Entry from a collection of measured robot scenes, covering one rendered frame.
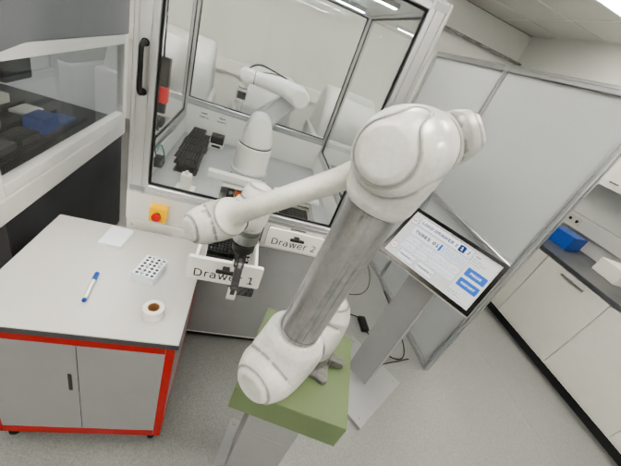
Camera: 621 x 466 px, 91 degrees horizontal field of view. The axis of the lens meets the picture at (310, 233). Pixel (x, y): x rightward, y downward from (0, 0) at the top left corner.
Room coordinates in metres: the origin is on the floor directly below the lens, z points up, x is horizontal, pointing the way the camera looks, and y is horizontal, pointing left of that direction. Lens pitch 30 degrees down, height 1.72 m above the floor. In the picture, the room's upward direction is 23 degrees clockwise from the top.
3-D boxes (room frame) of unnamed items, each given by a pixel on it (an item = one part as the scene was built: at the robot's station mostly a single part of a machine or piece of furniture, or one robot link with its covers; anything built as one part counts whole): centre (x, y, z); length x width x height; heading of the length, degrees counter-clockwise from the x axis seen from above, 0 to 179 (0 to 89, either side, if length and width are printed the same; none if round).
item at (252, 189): (0.83, 0.20, 1.25); 0.13 x 0.11 x 0.16; 155
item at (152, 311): (0.70, 0.40, 0.78); 0.07 x 0.07 x 0.04
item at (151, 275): (0.87, 0.53, 0.78); 0.12 x 0.08 x 0.04; 7
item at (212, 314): (1.70, 0.47, 0.40); 1.03 x 0.95 x 0.80; 109
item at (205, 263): (0.92, 0.25, 0.87); 0.29 x 0.02 x 0.11; 109
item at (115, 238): (0.97, 0.76, 0.77); 0.13 x 0.09 x 0.02; 15
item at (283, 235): (1.32, 0.06, 0.87); 0.29 x 0.02 x 0.11; 109
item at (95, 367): (0.81, 0.65, 0.38); 0.62 x 0.58 x 0.76; 109
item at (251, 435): (0.72, -0.14, 0.38); 0.30 x 0.30 x 0.76; 2
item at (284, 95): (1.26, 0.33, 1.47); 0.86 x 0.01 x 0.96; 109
